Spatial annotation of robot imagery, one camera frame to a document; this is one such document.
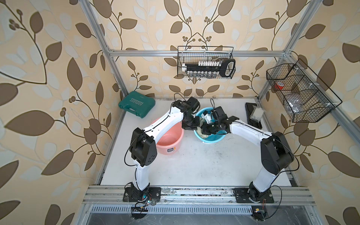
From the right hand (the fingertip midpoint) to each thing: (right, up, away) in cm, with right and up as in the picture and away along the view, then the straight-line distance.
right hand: (197, 131), depth 88 cm
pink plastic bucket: (-19, -7, +6) cm, 21 cm away
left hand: (-1, +4, -5) cm, 6 cm away
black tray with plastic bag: (+44, +17, +24) cm, 52 cm away
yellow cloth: (0, +2, -5) cm, 6 cm away
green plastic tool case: (-45, +19, +24) cm, 54 cm away
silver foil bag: (+49, +15, -17) cm, 54 cm away
